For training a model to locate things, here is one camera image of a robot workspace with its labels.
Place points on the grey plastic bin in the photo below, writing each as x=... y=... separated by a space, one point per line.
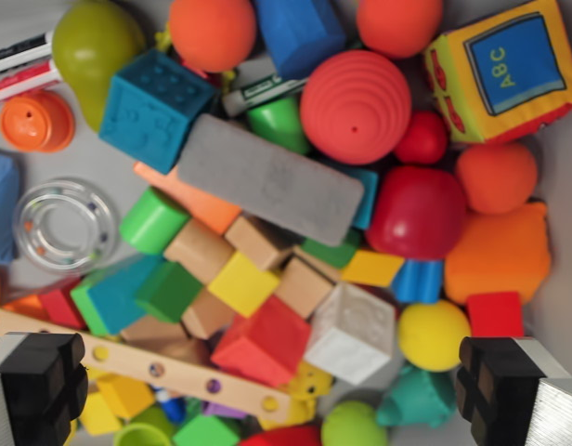
x=77 y=162

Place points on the green wooden cylinder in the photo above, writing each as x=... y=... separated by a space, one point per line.
x=151 y=223

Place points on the teal blue wooden block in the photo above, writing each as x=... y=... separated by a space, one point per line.
x=116 y=292

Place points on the orange-red smooth ball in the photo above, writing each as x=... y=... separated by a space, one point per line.
x=399 y=23

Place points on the teal embossed rubber cube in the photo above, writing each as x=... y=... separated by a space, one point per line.
x=151 y=111

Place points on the white embossed rubber cube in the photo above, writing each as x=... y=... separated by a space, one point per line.
x=353 y=334

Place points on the green whiteboard marker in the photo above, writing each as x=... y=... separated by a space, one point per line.
x=263 y=90

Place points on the yellow-green rubber toy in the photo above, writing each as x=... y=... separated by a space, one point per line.
x=164 y=39

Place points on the fabric ABC cube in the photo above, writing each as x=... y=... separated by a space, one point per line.
x=504 y=69

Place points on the red rounded plastic toy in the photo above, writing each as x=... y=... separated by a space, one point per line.
x=286 y=437

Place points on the lime green plastic cup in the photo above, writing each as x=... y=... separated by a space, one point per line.
x=144 y=429

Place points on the natural wooden block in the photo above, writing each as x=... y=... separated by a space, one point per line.
x=258 y=241
x=304 y=285
x=160 y=337
x=207 y=316

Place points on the natural wooden cylinder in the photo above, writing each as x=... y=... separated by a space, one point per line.
x=198 y=251

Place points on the small red ball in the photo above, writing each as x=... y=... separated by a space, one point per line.
x=420 y=139

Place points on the green wooden cube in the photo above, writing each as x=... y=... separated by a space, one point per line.
x=170 y=292

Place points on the teal foam block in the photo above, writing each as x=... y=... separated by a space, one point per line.
x=367 y=195

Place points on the orange plastic fruit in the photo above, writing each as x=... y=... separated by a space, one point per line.
x=497 y=179

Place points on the orange plush toy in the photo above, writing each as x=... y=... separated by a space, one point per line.
x=499 y=253

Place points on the dark green wooden block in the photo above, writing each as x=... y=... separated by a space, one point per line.
x=332 y=253

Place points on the red ridged rubber ball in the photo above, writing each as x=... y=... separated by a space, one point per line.
x=355 y=107

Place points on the purple plastic piece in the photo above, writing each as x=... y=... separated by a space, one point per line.
x=223 y=410

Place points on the smooth orange ball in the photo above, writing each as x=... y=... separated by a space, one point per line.
x=211 y=32

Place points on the grey felt eraser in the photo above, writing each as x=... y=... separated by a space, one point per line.
x=272 y=181

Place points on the red whiteboard marker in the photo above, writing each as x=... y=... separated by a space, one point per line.
x=21 y=81

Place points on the long orange wooden block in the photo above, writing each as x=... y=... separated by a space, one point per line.
x=198 y=204

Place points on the yellow plastic ball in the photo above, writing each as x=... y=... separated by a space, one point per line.
x=432 y=334

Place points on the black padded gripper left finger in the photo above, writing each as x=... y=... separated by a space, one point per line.
x=40 y=376

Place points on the bright green wooden block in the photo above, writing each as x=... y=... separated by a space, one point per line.
x=84 y=304

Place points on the dark red plastic apple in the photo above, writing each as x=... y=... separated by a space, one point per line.
x=416 y=211

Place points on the red foam block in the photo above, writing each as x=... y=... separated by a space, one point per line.
x=495 y=313

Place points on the black padded gripper right finger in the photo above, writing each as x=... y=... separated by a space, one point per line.
x=509 y=385

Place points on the blue toy figure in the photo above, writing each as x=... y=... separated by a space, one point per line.
x=172 y=406

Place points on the orange plastic stacking cup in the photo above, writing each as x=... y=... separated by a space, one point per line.
x=35 y=123

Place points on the yellow rubber toy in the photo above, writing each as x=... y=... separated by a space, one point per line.
x=309 y=385

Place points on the flat yellow wooden block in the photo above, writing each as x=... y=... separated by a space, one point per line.
x=372 y=268

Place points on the wooden strip with holes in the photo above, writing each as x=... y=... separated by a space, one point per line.
x=174 y=371

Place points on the black whiteboard marker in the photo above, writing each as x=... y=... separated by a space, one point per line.
x=16 y=51

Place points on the lime green ball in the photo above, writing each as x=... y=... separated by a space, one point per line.
x=353 y=425

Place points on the blue ribbed plastic piece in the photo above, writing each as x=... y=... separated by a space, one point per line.
x=418 y=281

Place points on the orange plastic piece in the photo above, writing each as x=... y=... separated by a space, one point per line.
x=26 y=306

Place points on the olive green plastic pear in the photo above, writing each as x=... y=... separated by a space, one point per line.
x=88 y=51

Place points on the yellow wooden cube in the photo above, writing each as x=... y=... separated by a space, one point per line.
x=242 y=283

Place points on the teal rubber animal toy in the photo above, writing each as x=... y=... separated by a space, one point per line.
x=416 y=399

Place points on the blue cloth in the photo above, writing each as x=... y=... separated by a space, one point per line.
x=0 y=209

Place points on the large red wooden block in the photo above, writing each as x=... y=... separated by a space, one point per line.
x=263 y=344

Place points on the blue foam block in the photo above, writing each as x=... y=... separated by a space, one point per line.
x=300 y=32

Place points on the small red wooden block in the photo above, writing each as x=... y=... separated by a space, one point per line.
x=61 y=306

